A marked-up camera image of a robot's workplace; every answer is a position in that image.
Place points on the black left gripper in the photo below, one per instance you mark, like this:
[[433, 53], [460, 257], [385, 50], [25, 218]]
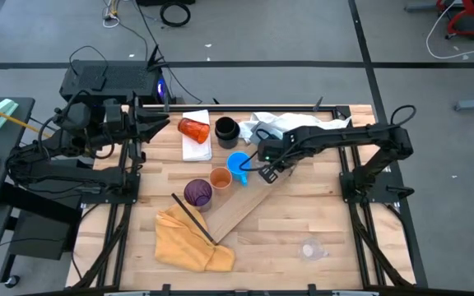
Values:
[[117, 119]]

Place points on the wooden board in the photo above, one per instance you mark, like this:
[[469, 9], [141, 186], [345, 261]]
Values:
[[237, 209]]

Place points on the orange translucent tumbler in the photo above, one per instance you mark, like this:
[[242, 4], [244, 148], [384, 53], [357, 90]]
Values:
[[193, 130]]

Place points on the clear plastic cup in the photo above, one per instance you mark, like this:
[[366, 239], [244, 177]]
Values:
[[313, 249]]

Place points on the black computer tower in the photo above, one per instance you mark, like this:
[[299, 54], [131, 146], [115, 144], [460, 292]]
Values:
[[113, 78]]

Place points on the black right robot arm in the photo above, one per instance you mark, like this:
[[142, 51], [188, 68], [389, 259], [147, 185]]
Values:
[[344, 137]]

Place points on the mint green stapler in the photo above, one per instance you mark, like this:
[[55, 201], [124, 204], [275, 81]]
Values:
[[0, 113]]

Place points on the white cloth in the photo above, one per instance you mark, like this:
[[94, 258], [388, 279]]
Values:
[[294, 121]]

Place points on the black equipment box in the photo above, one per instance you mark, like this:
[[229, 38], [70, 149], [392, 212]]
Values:
[[39, 234]]

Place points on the red chair base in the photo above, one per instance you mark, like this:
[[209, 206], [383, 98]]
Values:
[[467, 24]]

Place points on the purple faceted plastic tumbler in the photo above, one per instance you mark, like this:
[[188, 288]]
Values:
[[198, 193]]

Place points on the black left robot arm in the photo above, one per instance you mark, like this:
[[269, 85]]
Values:
[[56, 152]]

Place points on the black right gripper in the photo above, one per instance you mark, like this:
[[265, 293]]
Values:
[[284, 163]]

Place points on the peach plastic cup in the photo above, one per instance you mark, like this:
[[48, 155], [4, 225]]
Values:
[[220, 178]]

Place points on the grey cloth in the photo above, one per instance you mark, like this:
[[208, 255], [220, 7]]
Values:
[[255, 137]]

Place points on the blue plastic mug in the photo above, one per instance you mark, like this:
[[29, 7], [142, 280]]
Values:
[[238, 163]]

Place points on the black plastic cup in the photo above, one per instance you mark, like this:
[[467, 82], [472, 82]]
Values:
[[226, 127]]

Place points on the yellow waffle cloth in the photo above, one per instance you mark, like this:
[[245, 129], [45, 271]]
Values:
[[187, 246]]

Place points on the white napkin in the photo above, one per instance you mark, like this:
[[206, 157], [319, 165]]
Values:
[[196, 152]]

